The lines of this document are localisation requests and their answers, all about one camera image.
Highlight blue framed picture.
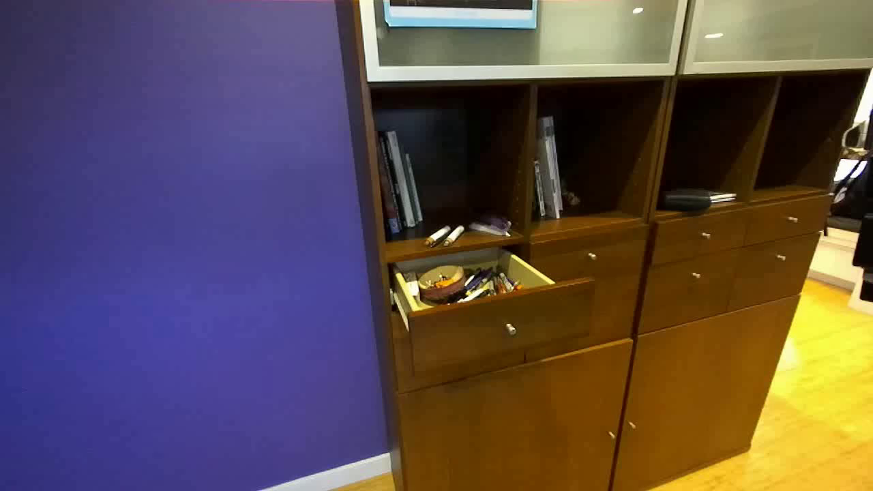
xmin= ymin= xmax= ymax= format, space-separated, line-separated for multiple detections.
xmin=382 ymin=0 xmax=539 ymax=32

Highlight white baseboard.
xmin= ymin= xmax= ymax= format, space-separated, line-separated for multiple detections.
xmin=258 ymin=451 xmax=395 ymax=491

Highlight dark bag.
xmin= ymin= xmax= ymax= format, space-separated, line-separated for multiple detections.
xmin=830 ymin=111 xmax=873 ymax=303

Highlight thin grey upright book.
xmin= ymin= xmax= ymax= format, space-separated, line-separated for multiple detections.
xmin=404 ymin=151 xmax=429 ymax=226

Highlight wooden drawer with cream interior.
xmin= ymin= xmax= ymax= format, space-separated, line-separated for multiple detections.
xmin=388 ymin=246 xmax=597 ymax=393

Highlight items inside drawer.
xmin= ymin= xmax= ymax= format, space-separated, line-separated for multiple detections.
xmin=414 ymin=261 xmax=468 ymax=305

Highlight black flat case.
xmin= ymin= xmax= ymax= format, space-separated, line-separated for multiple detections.
xmin=661 ymin=186 xmax=718 ymax=215

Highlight closed wooden drawer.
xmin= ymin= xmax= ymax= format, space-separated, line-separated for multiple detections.
xmin=638 ymin=252 xmax=741 ymax=336
xmin=527 ymin=226 xmax=651 ymax=283
xmin=728 ymin=230 xmax=822 ymax=313
xmin=741 ymin=193 xmax=831 ymax=249
xmin=648 ymin=209 xmax=749 ymax=271

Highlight dark upright book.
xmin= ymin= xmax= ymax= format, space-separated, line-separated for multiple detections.
xmin=376 ymin=130 xmax=404 ymax=241

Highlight dark thin book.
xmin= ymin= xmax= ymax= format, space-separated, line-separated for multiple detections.
xmin=528 ymin=158 xmax=547 ymax=220

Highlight brown wooden shelf cabinet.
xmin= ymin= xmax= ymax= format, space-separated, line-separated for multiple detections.
xmin=612 ymin=0 xmax=873 ymax=491
xmin=348 ymin=0 xmax=683 ymax=491

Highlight frosted glass cabinet door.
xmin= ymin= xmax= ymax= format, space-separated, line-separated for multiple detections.
xmin=358 ymin=0 xmax=693 ymax=85
xmin=678 ymin=0 xmax=873 ymax=76

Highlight silver pen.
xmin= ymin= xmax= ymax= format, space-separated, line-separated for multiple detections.
xmin=456 ymin=282 xmax=500 ymax=305

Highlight wooden cabinet door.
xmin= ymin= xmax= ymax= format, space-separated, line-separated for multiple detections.
xmin=395 ymin=339 xmax=636 ymax=491
xmin=612 ymin=294 xmax=801 ymax=491

